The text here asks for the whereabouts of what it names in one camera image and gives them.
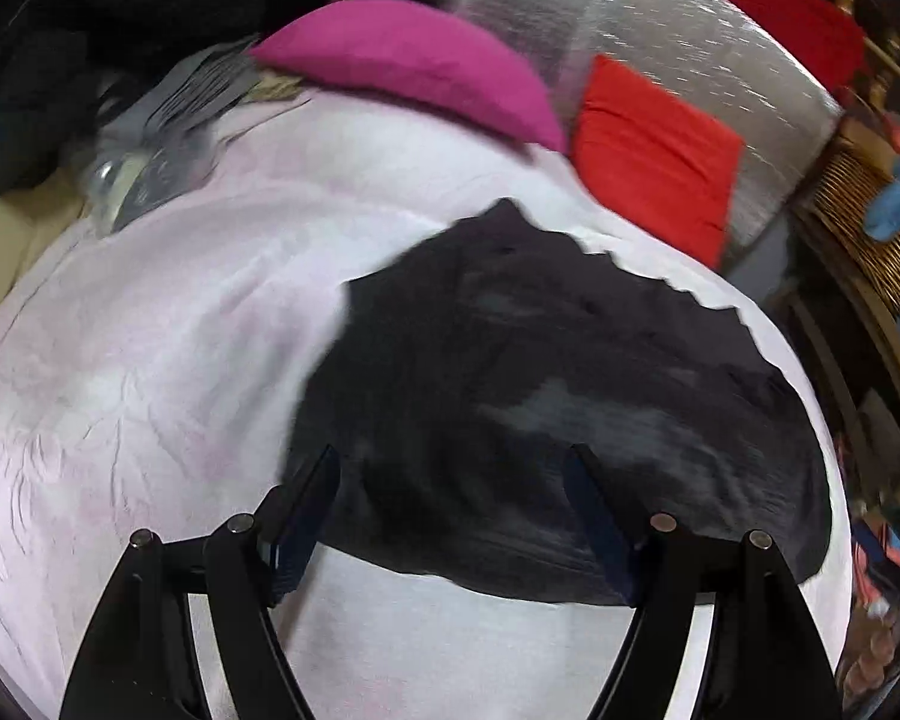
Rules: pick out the magenta pillow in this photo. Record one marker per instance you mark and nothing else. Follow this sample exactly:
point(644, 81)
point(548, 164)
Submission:
point(422, 54)

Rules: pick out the black quilted jacket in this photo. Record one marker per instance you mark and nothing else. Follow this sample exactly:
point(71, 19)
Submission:
point(468, 367)

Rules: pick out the pale pink bed blanket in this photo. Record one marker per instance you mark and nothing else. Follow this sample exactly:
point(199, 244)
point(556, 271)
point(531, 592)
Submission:
point(148, 379)

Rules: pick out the dark clothes pile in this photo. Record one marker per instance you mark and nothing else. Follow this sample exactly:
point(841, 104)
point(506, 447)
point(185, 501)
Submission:
point(57, 56)

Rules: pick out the red cushion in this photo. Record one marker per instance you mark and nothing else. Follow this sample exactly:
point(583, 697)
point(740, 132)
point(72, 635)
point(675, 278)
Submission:
point(655, 160)

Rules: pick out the wicker rattan shelf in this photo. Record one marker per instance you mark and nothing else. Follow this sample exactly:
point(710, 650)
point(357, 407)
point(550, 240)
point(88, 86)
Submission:
point(835, 220)

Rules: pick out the grey folded garment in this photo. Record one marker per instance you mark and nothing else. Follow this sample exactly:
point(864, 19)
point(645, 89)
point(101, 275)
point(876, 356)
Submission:
point(186, 102)

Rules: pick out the blue cloth on shelf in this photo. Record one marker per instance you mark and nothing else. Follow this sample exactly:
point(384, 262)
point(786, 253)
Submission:
point(896, 202)

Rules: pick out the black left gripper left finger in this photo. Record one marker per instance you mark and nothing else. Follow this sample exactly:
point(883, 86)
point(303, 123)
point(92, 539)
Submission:
point(137, 658)

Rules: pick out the clear plastic bag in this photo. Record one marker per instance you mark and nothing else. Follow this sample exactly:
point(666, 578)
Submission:
point(122, 185)

